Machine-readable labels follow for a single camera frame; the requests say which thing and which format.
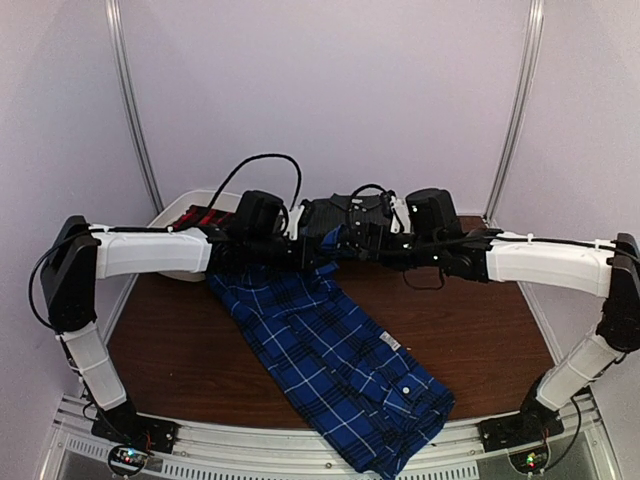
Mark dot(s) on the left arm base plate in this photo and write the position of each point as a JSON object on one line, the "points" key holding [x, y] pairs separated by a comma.
{"points": [[135, 430]]}

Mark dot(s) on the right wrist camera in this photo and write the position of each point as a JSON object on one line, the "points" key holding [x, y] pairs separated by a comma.
{"points": [[425, 213]]}

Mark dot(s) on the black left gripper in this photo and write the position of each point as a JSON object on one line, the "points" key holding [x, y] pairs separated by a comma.
{"points": [[304, 256]]}

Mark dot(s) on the aluminium corner post left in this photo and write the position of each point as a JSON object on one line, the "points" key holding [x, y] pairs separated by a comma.
{"points": [[132, 115]]}

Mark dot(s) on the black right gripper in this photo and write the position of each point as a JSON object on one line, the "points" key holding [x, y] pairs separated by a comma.
{"points": [[379, 251]]}

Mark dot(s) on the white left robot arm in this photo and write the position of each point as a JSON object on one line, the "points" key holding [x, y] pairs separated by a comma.
{"points": [[82, 254]]}

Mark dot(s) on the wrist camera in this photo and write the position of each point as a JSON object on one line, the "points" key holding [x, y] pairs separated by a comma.
{"points": [[425, 213], [259, 214]]}

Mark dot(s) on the dark grey striped folded shirt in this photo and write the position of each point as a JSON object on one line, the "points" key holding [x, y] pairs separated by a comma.
{"points": [[321, 216]]}

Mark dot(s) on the right circuit board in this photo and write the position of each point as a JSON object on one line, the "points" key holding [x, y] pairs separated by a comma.
{"points": [[529, 461]]}

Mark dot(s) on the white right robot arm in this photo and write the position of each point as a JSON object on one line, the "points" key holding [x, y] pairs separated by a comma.
{"points": [[608, 270]]}

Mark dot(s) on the red black plaid shirt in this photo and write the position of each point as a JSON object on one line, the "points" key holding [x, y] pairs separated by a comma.
{"points": [[201, 216]]}

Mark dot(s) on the aluminium corner post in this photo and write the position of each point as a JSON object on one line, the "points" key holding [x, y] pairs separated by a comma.
{"points": [[132, 115], [527, 70]]}

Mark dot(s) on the white plastic basket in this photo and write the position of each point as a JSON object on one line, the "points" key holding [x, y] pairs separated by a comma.
{"points": [[227, 202]]}

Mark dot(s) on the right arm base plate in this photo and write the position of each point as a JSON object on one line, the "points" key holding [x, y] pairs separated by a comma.
{"points": [[515, 430]]}

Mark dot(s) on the aluminium front rail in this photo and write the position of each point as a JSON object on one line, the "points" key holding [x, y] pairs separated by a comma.
{"points": [[211, 451]]}

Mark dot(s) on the circuit board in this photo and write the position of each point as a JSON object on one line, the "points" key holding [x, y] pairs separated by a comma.
{"points": [[124, 460], [529, 461]]}

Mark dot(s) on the blue plaid long sleeve shirt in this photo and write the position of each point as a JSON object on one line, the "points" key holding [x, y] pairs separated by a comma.
{"points": [[345, 375]]}

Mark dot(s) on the aluminium corner post right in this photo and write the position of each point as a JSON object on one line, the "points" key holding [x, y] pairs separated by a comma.
{"points": [[527, 70]]}

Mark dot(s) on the left circuit board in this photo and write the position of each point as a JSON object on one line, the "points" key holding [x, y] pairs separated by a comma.
{"points": [[124, 460]]}

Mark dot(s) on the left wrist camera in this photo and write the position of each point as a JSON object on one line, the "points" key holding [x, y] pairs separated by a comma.
{"points": [[259, 214]]}

